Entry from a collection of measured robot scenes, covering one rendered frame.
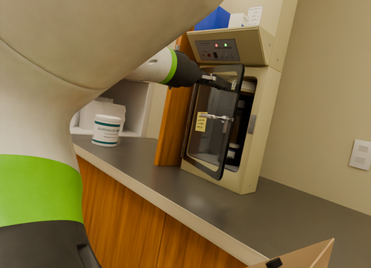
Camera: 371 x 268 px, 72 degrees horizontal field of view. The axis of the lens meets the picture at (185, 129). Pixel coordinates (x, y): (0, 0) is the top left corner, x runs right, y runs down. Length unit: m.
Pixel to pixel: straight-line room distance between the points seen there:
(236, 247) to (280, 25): 0.73
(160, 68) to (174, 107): 0.53
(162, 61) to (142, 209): 0.53
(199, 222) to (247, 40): 0.59
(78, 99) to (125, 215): 0.88
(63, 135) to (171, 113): 0.95
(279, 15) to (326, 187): 0.76
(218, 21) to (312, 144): 0.70
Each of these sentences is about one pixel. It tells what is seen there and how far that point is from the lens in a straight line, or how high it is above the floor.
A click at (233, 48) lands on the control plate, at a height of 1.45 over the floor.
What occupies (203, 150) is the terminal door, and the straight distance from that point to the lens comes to 0.97.
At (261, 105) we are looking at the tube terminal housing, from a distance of 0.94.
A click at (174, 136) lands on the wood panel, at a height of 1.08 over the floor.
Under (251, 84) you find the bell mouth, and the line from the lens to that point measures 1.02.
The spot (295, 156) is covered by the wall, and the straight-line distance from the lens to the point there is 1.33.
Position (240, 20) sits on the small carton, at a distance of 0.97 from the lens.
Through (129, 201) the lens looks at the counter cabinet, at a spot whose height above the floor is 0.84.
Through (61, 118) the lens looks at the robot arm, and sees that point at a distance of 0.17.
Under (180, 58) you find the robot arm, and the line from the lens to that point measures 0.65.
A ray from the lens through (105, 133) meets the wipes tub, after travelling 1.34.
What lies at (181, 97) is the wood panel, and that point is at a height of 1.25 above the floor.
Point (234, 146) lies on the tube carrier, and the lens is 1.05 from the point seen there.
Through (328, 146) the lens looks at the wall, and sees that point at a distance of 1.29.
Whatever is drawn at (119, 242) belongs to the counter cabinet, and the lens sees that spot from 1.08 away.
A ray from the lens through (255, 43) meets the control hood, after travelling 0.91.
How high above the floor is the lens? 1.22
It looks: 5 degrees down
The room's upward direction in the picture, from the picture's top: 11 degrees clockwise
